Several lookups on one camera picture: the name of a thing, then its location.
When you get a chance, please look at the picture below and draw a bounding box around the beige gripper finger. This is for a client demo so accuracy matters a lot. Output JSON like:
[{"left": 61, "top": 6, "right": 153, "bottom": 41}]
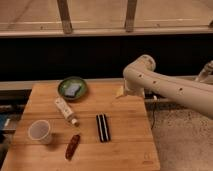
[{"left": 116, "top": 86, "right": 125, "bottom": 98}]

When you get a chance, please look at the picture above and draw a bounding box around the black white striped eraser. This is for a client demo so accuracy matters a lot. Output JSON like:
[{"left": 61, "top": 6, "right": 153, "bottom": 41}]
[{"left": 96, "top": 114, "right": 111, "bottom": 143}]

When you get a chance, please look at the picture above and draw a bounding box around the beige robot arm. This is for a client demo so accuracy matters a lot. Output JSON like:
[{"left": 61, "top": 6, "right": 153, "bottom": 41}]
[{"left": 116, "top": 54, "right": 213, "bottom": 119}]

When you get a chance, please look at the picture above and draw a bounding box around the green ceramic bowl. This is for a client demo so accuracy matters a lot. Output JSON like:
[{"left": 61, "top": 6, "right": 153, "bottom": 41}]
[{"left": 57, "top": 76, "right": 88, "bottom": 101}]

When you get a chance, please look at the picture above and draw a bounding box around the white ceramic cup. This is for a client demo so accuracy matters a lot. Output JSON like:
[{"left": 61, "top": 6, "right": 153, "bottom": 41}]
[{"left": 28, "top": 120, "right": 52, "bottom": 145}]

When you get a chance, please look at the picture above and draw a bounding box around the blue sponge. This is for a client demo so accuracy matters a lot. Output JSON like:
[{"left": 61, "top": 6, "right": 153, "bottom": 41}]
[{"left": 65, "top": 83, "right": 81, "bottom": 97}]

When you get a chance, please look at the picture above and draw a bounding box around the white tube with cap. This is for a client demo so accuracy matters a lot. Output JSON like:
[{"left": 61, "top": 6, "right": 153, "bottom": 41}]
[{"left": 55, "top": 97, "right": 79, "bottom": 126}]

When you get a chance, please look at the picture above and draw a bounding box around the grey flexible hose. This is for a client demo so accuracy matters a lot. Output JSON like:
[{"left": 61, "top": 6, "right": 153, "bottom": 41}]
[{"left": 194, "top": 60, "right": 213, "bottom": 83}]

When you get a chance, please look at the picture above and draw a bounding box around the wooden window frame rail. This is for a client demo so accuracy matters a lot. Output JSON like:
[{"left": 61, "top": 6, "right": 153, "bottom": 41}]
[{"left": 0, "top": 0, "right": 213, "bottom": 37}]

